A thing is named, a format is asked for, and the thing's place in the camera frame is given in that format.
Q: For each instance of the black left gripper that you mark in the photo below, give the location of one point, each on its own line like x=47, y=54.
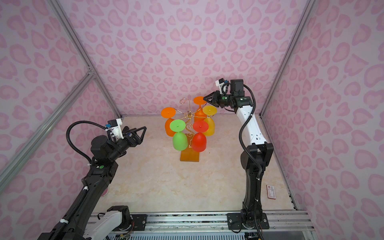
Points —
x=133, y=136

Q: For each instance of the yellow wine glass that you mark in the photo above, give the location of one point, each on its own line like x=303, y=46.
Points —
x=210, y=111

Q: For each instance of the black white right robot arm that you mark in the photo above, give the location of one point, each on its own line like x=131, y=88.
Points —
x=256, y=155

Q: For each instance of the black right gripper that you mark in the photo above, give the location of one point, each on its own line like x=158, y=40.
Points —
x=216, y=97

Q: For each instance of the wooden rack base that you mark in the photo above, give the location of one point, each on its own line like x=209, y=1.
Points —
x=189, y=154

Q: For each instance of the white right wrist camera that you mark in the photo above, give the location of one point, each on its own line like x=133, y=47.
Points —
x=223, y=86

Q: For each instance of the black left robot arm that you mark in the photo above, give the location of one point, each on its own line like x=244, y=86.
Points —
x=106, y=149

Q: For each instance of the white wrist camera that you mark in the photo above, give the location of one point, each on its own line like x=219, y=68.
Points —
x=223, y=86
x=113, y=129

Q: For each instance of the pink round object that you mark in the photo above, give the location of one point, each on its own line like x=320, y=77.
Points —
x=105, y=192

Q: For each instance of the gold wire glass rack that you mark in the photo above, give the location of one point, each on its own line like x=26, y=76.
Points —
x=188, y=116

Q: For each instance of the aluminium corner frame post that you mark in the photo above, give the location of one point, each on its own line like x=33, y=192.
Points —
x=308, y=11
x=79, y=46

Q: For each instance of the aluminium corner frame post left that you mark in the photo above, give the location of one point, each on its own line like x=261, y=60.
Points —
x=79, y=46

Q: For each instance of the orange wine glass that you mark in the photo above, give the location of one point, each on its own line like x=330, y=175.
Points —
x=199, y=114
x=168, y=113

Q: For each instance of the aluminium corner frame post right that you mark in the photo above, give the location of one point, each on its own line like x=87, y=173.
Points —
x=308, y=11

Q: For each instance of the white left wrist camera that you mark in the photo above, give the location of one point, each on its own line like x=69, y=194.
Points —
x=113, y=129

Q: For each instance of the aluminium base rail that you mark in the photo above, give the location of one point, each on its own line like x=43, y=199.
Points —
x=275, y=225

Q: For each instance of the red white card box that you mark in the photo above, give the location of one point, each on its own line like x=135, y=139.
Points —
x=271, y=192

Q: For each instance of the green wine glass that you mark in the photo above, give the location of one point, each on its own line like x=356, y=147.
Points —
x=180, y=140

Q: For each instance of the red wine glass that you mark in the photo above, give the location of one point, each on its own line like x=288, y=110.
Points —
x=199, y=141

